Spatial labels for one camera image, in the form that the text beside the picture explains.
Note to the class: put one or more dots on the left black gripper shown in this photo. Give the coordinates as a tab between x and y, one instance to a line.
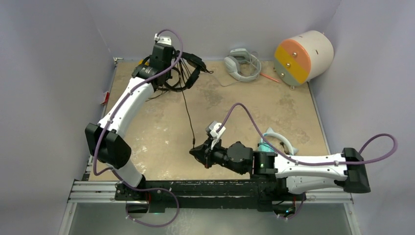
169	65

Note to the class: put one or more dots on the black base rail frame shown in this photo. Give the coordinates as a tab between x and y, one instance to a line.
263	195

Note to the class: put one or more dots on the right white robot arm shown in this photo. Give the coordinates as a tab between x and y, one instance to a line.
300	173

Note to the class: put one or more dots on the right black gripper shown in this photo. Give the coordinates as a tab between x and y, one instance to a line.
204	153

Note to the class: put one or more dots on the orange pen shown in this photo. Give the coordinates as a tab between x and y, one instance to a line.
269	77

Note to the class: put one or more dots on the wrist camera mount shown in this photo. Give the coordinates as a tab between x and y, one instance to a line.
215	131
163	40

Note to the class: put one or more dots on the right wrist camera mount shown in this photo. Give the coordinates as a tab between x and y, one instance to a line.
215	131

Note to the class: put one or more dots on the teal cat-ear headphones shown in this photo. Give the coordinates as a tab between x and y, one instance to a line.
284	143

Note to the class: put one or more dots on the red tag on wall edge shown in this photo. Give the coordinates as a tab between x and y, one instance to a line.
105	98

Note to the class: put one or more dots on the white grey headphones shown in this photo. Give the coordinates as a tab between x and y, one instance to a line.
236	58

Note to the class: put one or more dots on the small yellow block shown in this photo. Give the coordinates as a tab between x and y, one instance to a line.
142	61

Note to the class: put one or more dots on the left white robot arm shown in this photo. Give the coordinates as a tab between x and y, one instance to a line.
106	138

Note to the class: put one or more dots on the round pastel drawer box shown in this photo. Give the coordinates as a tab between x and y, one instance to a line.
303	57

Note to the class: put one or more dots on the black headset with microphone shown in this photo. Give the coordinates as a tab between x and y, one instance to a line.
189	68

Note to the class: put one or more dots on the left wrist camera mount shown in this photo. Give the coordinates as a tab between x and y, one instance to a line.
163	40

